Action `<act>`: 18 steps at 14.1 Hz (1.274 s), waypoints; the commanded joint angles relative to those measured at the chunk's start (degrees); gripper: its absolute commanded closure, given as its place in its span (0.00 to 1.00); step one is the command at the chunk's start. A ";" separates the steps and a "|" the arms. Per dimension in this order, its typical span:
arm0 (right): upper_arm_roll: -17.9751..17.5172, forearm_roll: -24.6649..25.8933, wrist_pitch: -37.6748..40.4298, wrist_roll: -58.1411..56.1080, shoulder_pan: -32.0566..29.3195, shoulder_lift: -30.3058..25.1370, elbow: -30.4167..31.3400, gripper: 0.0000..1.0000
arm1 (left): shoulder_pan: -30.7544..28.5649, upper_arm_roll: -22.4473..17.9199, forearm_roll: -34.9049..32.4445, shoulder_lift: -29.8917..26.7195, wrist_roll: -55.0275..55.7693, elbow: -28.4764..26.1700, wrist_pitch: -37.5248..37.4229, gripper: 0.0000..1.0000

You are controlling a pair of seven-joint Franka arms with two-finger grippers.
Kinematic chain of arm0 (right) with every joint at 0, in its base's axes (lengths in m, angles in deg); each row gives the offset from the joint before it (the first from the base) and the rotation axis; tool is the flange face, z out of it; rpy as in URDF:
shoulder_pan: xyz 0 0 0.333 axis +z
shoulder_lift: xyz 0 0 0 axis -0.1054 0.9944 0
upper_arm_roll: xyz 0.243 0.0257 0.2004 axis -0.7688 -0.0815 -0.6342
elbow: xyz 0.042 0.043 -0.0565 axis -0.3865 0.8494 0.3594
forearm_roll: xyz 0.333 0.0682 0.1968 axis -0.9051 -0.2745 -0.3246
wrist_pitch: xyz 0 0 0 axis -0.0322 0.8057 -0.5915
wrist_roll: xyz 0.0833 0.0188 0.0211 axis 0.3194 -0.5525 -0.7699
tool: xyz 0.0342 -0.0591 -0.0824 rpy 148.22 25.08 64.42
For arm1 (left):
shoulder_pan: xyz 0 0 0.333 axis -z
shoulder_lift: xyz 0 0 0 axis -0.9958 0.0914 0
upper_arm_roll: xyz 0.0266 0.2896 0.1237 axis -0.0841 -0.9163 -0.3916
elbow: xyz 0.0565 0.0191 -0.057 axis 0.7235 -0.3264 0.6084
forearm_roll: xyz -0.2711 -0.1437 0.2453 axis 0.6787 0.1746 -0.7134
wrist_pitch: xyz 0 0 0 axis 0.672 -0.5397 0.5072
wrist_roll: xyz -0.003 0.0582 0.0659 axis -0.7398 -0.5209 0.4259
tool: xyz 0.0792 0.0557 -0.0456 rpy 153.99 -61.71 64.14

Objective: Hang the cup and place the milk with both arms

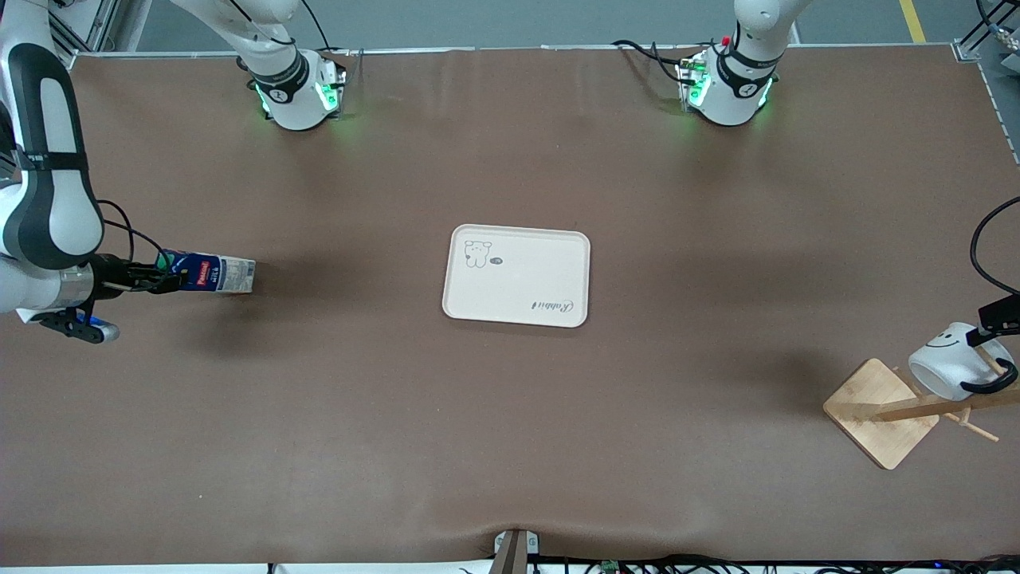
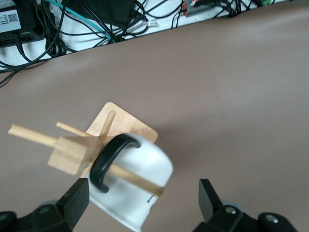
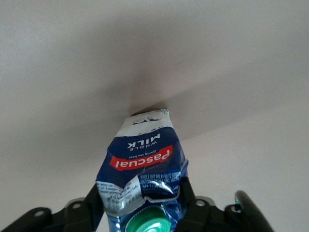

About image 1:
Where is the cream plastic tray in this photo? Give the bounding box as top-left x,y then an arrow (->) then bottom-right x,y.
441,224 -> 591,328

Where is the black left base cable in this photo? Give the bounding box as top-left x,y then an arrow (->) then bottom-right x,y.
610,38 -> 688,85

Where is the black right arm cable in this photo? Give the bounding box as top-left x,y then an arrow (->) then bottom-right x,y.
97,199 -> 170,277

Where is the aluminium frame profile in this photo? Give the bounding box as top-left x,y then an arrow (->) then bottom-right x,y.
48,0 -> 154,71
952,0 -> 1020,66

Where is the brown table mat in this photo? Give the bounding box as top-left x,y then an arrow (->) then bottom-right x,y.
0,46 -> 1020,568

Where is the blue milk carton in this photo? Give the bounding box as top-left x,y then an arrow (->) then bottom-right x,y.
155,250 -> 257,296

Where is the white cup black handle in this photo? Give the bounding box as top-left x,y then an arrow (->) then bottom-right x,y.
908,321 -> 1020,403

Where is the black base cable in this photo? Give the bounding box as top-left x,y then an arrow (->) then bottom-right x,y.
296,0 -> 355,57
610,38 -> 688,85

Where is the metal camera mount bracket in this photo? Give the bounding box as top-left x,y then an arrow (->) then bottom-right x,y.
491,528 -> 541,574

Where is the wooden cup rack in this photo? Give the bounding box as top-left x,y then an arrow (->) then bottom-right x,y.
822,351 -> 1020,471

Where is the black looped cable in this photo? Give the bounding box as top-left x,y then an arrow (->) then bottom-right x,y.
975,0 -> 1020,37

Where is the black right base cable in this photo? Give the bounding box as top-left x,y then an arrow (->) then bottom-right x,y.
296,0 -> 355,57

